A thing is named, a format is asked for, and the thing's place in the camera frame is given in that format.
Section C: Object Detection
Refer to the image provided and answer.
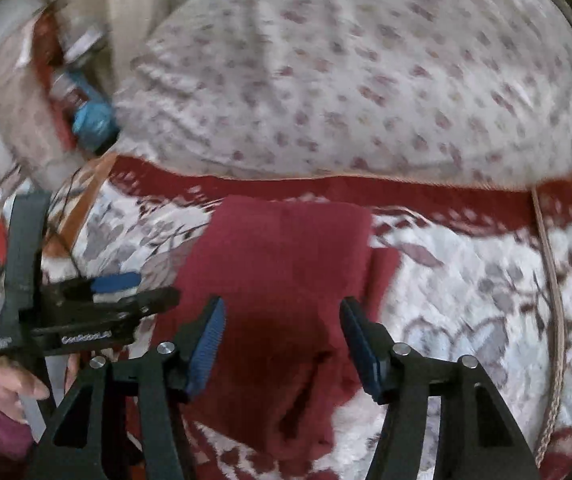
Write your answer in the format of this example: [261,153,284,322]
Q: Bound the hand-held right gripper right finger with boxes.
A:
[339,296,543,480]

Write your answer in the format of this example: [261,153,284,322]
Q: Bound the black cable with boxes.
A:
[48,169,89,278]

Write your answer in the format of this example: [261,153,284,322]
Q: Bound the dark red sweater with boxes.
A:
[153,195,403,462]

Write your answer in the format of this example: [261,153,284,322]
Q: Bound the person's left hand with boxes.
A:
[0,357,52,422]

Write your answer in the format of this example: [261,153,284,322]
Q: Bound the red and white quilted bedspread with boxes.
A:
[0,152,572,480]

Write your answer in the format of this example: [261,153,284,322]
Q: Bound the blue plastic bag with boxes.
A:
[70,94,118,152]

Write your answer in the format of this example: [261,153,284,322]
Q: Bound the floral white pillow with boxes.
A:
[111,0,572,192]

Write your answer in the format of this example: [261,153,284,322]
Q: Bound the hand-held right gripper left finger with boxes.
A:
[24,295,227,480]

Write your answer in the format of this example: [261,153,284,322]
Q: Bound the cream curtain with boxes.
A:
[41,0,199,103]

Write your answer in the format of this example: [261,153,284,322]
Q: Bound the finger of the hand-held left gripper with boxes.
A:
[90,271,143,294]
[115,286,182,322]

